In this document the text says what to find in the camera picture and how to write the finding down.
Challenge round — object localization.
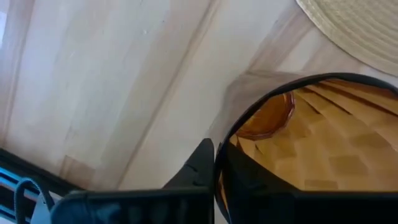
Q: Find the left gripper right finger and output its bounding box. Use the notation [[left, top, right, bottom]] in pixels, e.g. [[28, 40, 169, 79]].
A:
[[223, 142, 297, 194]]

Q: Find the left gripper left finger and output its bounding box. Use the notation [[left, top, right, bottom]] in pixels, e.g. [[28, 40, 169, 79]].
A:
[[163, 138, 216, 190]]

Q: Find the amber glass cup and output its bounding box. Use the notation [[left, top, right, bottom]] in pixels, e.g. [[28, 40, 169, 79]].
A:
[[213, 72, 398, 224]]

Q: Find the round woven placemat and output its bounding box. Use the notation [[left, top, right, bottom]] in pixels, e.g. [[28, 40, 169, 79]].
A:
[[295, 0, 398, 77]]

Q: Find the black aluminium table frame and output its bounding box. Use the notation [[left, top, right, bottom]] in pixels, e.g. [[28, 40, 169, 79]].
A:
[[0, 147, 83, 224]]

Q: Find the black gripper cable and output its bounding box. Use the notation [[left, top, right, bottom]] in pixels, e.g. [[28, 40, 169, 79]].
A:
[[14, 177, 56, 224]]

